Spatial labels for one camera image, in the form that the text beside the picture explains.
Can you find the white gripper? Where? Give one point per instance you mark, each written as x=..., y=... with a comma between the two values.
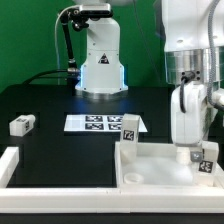
x=187, y=129

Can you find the white square tabletop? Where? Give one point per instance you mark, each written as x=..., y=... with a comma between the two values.
x=155, y=165

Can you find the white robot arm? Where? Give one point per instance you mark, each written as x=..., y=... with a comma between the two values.
x=194, y=39

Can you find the white plate with markers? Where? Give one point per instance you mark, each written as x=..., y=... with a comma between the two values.
x=93, y=123

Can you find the white U-shaped fence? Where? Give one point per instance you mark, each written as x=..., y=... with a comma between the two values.
x=122, y=199

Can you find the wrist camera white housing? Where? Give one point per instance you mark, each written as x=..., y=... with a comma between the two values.
x=218, y=99

